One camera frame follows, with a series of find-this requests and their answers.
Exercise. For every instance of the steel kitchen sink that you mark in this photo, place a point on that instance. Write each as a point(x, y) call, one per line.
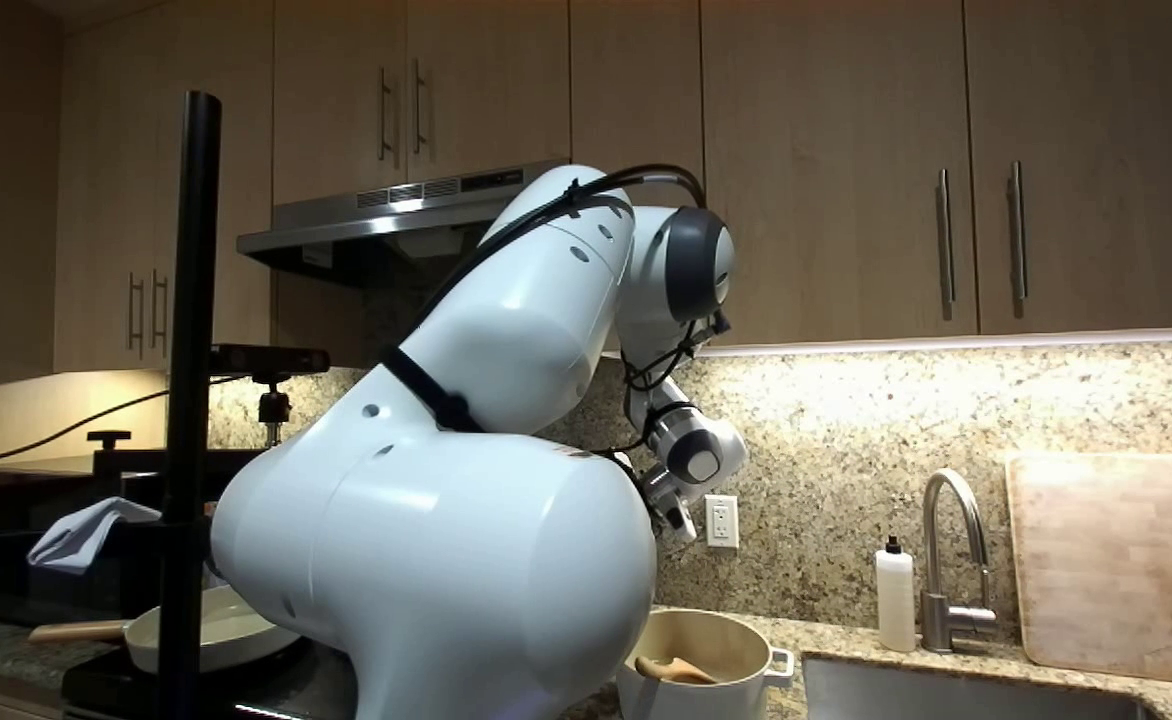
point(957, 695)

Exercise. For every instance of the black clamp knob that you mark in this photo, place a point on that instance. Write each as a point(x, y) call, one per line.
point(111, 437)

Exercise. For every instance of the black vertical pole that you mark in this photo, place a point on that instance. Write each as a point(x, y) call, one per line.
point(190, 403)

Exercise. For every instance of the white soap bottle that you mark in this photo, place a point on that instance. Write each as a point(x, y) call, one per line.
point(893, 602)

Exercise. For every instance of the steel range hood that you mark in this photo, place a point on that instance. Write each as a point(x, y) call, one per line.
point(356, 226)

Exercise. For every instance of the white wall outlet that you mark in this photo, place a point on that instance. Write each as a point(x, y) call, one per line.
point(724, 523)

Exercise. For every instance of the white blue cloth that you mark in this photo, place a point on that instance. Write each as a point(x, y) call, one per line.
point(85, 534)

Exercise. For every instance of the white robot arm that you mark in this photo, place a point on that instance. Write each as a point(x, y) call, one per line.
point(451, 563)

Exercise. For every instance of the wooden spatula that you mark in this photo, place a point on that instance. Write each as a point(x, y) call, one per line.
point(684, 668)

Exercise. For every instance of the chrome kitchen faucet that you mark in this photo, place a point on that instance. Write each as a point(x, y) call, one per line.
point(935, 621)

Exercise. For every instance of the light wooden upper cabinet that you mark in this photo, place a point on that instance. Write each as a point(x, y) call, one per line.
point(88, 202)
point(1116, 82)
point(329, 82)

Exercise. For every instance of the wooden cutting board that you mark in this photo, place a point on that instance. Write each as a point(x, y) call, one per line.
point(1116, 563)

